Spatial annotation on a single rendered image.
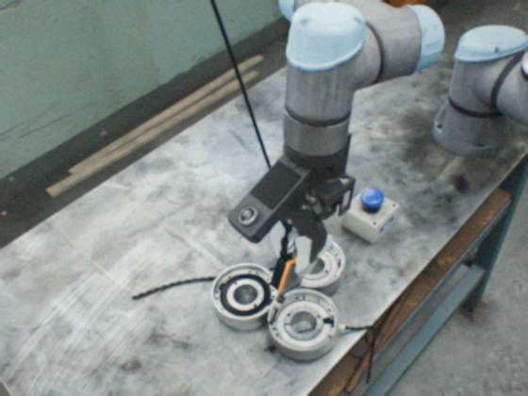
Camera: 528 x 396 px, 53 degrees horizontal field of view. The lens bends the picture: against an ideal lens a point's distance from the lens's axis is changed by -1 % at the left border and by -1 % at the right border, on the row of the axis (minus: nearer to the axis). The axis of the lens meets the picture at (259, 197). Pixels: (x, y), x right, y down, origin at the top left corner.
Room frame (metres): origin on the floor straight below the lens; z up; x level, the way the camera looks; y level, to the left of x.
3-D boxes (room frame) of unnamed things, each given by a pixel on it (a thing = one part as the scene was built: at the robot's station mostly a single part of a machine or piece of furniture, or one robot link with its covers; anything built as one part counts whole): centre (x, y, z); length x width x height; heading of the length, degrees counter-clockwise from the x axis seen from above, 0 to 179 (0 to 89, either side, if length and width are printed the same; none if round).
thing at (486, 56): (0.84, -0.46, 0.97); 0.13 x 0.12 x 0.14; 29
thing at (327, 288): (0.53, -0.07, 0.82); 0.10 x 0.10 x 0.04
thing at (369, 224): (0.63, -0.20, 0.82); 0.08 x 0.07 x 0.05; 131
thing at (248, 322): (0.49, 0.04, 0.82); 0.10 x 0.10 x 0.04
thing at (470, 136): (0.85, -0.45, 0.85); 0.15 x 0.15 x 0.10
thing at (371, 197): (0.63, -0.19, 0.85); 0.04 x 0.04 x 0.05
